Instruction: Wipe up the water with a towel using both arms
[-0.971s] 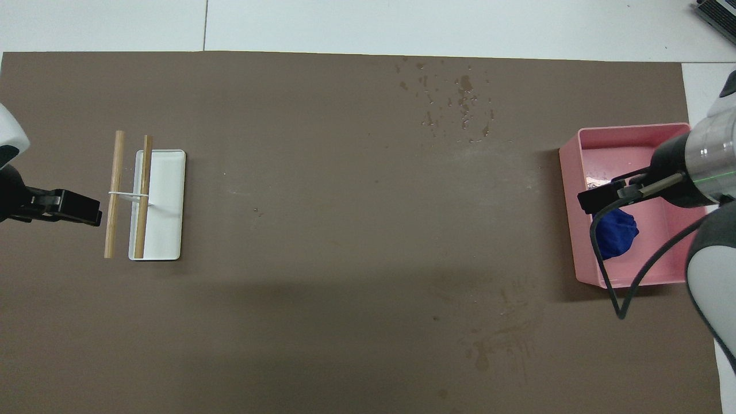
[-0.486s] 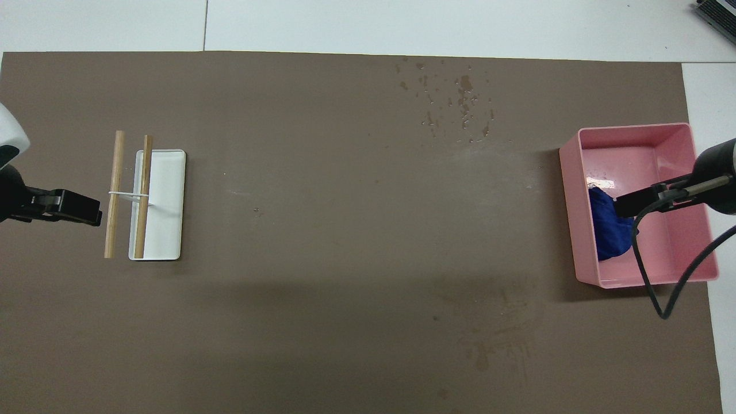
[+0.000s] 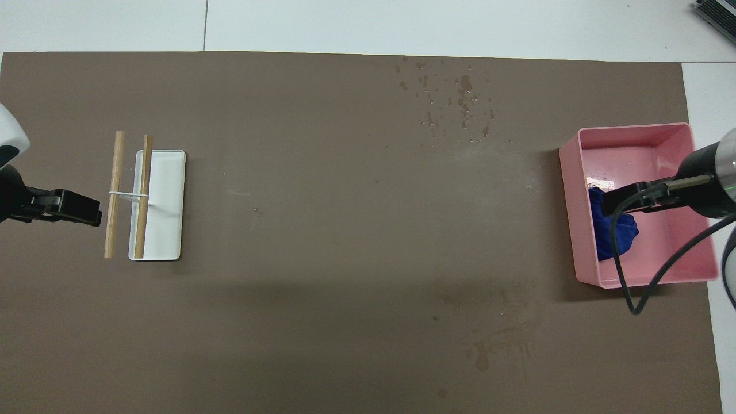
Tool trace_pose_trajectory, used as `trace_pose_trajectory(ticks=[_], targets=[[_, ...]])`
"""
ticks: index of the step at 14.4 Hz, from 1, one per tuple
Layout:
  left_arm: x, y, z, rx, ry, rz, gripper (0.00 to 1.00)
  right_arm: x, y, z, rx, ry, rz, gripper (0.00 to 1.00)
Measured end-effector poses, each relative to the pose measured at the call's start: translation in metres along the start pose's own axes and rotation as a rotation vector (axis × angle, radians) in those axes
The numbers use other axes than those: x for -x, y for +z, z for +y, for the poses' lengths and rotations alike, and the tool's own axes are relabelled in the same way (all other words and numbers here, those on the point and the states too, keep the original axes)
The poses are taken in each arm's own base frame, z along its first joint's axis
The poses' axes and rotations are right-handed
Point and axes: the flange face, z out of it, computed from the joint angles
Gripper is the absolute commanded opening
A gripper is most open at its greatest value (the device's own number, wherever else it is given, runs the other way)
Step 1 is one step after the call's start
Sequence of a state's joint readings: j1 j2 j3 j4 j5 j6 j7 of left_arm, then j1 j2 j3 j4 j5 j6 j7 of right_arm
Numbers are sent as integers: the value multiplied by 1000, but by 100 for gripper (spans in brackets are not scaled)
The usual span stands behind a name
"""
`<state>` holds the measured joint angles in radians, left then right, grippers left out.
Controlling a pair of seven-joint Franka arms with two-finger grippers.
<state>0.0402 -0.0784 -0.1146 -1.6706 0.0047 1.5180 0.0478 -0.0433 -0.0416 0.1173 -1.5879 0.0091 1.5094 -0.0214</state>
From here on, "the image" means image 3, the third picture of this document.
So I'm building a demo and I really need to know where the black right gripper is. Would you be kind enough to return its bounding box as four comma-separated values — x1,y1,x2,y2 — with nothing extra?
604,141,736,219

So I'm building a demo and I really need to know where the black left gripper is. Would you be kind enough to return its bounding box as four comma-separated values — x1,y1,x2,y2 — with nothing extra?
0,166,103,226

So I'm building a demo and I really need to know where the blue towel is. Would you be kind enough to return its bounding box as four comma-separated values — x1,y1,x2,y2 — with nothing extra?
588,187,640,262

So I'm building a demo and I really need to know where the white towel rack base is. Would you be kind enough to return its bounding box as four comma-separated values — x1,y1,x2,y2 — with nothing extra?
108,149,186,261

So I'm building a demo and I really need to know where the pink plastic bin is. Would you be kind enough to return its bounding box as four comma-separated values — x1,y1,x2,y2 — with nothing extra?
559,122,719,288

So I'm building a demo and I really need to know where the grey ridged device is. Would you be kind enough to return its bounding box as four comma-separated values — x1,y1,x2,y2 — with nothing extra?
693,0,736,44

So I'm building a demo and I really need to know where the brown table mat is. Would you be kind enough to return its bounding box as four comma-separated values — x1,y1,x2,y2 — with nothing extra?
0,51,724,414

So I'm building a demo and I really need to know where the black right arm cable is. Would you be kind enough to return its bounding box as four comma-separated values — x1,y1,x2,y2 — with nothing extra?
609,175,736,315

